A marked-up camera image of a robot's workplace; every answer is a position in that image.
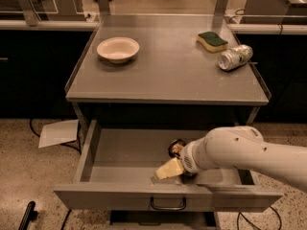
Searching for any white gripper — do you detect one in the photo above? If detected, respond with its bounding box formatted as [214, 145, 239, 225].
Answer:
[155, 141, 204, 179]

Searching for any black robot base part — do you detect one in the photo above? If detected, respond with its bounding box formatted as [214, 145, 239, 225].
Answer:
[18, 201, 38, 230]

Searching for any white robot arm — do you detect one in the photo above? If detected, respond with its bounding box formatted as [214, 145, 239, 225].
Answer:
[155, 126, 307, 192]

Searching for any open grey top drawer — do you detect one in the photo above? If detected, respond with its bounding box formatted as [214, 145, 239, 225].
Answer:
[54, 121, 282, 212]

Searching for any silver green soda can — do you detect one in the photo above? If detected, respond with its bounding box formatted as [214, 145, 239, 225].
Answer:
[217, 44, 253, 71]

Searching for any white bowl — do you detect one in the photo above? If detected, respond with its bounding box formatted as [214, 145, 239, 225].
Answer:
[97, 37, 140, 64]

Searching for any yellow green sponge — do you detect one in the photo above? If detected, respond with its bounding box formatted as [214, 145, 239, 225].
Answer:
[197, 32, 228, 53]

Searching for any white paper sheet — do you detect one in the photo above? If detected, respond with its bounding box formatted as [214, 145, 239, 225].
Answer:
[38, 120, 79, 148]

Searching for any black drawer handle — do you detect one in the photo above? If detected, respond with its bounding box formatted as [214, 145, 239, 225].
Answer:
[150, 196, 187, 211]

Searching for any black floor cable right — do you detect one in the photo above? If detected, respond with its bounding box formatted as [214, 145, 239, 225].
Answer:
[236, 205, 283, 230]

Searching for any black floor cable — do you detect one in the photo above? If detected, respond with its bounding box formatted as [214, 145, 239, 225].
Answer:
[236, 205, 283, 230]
[29, 118, 83, 230]

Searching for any black floor cable left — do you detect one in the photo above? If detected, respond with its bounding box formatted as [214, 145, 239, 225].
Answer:
[29, 118, 83, 230]

